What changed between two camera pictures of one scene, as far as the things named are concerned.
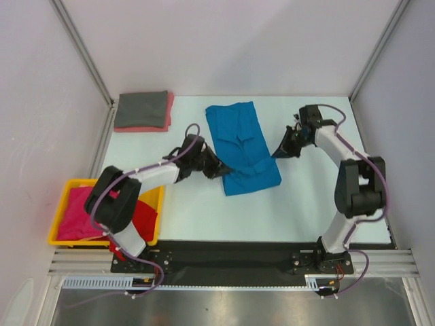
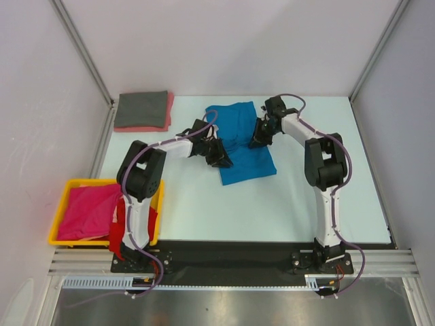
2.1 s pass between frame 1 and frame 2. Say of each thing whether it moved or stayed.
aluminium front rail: stayed
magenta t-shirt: stayed
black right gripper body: moved
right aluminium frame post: stayed
